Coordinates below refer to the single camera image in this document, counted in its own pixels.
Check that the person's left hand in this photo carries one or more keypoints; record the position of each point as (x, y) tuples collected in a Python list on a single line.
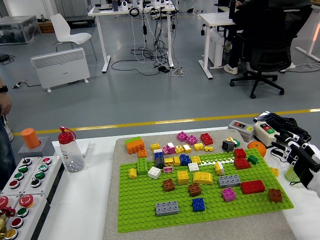
[(5, 103)]

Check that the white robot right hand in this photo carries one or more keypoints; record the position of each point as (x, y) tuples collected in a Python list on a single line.
[(303, 170)]

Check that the orange cylinder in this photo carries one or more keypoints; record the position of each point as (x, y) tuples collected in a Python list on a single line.
[(30, 138)]

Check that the blue square brick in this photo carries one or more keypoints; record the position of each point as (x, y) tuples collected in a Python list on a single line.
[(198, 205), (185, 160)]

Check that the grey two-by-four brick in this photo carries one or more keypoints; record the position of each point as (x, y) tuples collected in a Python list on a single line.
[(167, 208), (229, 181)]

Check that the green studded baseplate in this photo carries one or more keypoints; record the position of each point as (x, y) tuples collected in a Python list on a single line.
[(140, 200)]

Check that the person's left forearm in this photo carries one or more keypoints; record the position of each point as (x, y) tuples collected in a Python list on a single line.
[(1, 82)]

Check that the small yellow brick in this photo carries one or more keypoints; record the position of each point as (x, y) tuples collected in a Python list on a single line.
[(230, 139), (274, 171), (187, 148), (155, 147), (198, 147), (169, 161), (196, 160), (132, 173), (179, 149), (177, 161)]

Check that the brown square brick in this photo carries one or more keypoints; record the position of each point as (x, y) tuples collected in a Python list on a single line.
[(169, 185), (275, 195), (194, 190)]

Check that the dark green brick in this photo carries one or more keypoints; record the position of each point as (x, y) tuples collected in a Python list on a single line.
[(253, 159)]

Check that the red two-by-four brick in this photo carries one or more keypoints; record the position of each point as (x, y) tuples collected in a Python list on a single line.
[(252, 187)]

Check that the wide red brick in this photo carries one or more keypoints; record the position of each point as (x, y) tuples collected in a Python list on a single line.
[(242, 163)]

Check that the red square brick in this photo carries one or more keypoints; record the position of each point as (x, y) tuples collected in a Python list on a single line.
[(206, 139), (239, 153)]

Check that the small green brick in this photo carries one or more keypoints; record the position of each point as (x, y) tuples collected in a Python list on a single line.
[(237, 143)]

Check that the magenta square brick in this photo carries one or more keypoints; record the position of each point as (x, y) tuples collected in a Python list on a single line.
[(191, 140), (228, 195), (182, 136)]

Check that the black cube brick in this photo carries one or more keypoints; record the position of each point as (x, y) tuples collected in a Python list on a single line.
[(228, 146)]

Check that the yellow and white brick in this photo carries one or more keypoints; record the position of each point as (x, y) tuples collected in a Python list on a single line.
[(219, 169)]

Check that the flat yellow brick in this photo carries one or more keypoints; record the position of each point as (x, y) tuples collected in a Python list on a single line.
[(208, 149)]

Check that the yellow curved brick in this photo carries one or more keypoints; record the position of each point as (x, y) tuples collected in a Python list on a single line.
[(203, 178)]

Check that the white square brick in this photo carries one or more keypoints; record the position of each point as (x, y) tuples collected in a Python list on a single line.
[(154, 173), (193, 167)]

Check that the yellow square brick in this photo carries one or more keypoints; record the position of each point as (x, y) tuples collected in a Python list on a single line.
[(183, 178)]

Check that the tall magenta brick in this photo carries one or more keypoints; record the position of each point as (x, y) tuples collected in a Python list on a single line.
[(171, 148)]

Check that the flat pink brick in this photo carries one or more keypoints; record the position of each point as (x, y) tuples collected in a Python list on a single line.
[(168, 169)]

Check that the orange brick with lime top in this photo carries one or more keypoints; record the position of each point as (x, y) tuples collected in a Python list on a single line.
[(135, 147)]

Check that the light pink brick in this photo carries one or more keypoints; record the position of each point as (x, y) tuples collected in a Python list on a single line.
[(165, 150)]

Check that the dark grey sloped brick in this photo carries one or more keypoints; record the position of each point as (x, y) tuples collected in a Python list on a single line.
[(159, 163)]

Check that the small orange brick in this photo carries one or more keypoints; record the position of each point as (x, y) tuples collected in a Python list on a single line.
[(142, 153)]

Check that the small blue brick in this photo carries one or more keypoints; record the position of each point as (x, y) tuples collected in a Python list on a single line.
[(158, 155)]

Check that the flat white brick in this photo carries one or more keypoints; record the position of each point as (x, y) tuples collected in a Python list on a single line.
[(158, 150)]

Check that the tall lime green brick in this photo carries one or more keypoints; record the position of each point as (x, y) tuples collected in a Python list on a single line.
[(142, 167)]

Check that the green translucent cup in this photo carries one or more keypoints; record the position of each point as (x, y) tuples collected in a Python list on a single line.
[(291, 173)]

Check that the black wristwatch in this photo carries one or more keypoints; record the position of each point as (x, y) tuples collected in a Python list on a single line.
[(3, 89)]

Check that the grey floor socket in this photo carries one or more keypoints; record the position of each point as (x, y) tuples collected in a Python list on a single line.
[(18, 85)]

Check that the orange fruit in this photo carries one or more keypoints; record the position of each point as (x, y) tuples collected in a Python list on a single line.
[(257, 149)]

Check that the person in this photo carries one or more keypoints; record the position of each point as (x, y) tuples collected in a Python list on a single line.
[(5, 155), (236, 50)]

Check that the black electronic device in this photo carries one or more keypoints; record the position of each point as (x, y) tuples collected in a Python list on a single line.
[(275, 120)]

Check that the grey block with round hole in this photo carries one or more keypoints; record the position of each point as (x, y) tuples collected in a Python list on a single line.
[(47, 148)]

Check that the white panel heater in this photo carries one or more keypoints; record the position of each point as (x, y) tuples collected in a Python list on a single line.
[(60, 67)]

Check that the grey four-button control box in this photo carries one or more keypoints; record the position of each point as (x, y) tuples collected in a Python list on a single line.
[(40, 175), (23, 169)]

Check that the clear storage box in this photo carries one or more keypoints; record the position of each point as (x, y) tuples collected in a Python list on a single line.
[(17, 30)]

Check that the clear bottle with red cap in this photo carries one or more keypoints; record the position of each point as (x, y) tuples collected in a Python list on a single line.
[(71, 155)]

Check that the brown wooden box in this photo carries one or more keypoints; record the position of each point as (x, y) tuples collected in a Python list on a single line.
[(46, 27)]

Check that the white plastic chair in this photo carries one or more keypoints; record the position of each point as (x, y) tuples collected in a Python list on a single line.
[(62, 30)]

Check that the grey emergency-stop control box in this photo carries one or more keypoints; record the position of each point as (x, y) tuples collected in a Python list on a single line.
[(22, 212), (3, 200)]

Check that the black platform trolley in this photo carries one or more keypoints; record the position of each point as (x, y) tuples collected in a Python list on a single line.
[(80, 20)]

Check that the black office chair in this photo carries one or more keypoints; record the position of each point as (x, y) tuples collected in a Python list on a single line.
[(270, 55)]

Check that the white desk with devices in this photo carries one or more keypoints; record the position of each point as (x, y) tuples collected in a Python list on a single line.
[(93, 11)]

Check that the dark grey cup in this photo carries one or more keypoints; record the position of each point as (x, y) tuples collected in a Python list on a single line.
[(115, 6)]

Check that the white cabinet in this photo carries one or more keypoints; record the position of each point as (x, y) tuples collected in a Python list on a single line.
[(215, 47)]

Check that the white round device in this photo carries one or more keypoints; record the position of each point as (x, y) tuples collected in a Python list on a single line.
[(124, 5)]

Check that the black power adapter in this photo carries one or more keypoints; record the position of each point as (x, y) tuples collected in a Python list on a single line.
[(163, 69)]

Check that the black bottle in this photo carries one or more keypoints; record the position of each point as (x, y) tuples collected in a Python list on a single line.
[(232, 10)]

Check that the beige switch box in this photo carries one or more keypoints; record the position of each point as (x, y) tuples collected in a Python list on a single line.
[(266, 136)]

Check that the grey switch box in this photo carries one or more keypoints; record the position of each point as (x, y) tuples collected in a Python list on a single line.
[(241, 130)]

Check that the white wall switch plate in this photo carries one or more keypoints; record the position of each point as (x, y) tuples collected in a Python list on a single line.
[(85, 147)]

